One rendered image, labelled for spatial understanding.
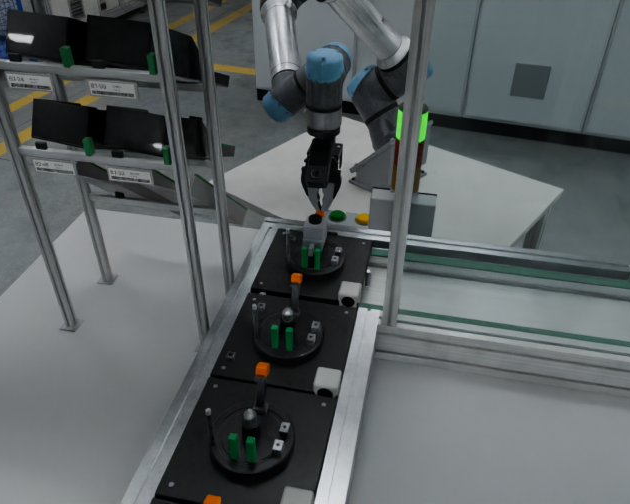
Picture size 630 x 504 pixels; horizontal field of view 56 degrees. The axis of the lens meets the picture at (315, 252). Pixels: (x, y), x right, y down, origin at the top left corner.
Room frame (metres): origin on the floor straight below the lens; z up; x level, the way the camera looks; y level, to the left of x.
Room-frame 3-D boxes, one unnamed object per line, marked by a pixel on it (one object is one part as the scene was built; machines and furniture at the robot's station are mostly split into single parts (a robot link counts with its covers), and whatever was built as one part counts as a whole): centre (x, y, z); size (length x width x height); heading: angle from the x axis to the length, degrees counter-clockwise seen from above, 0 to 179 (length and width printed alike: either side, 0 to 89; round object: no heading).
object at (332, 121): (1.17, -0.01, 1.29); 0.08 x 0.08 x 0.05
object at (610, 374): (1.00, -0.29, 0.91); 0.84 x 0.28 x 0.10; 78
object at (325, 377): (0.83, 0.05, 1.01); 0.24 x 0.24 x 0.13; 78
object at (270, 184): (1.64, -0.22, 0.84); 0.90 x 0.70 x 0.03; 51
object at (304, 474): (0.59, 0.10, 1.01); 0.24 x 0.24 x 0.13; 78
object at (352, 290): (0.97, -0.08, 0.97); 0.05 x 0.05 x 0.04; 78
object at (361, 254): (1.08, 0.00, 0.96); 0.24 x 0.24 x 0.02; 78
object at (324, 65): (1.17, -0.02, 1.37); 0.09 x 0.08 x 0.11; 169
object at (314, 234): (1.07, 0.00, 1.06); 0.08 x 0.04 x 0.07; 168
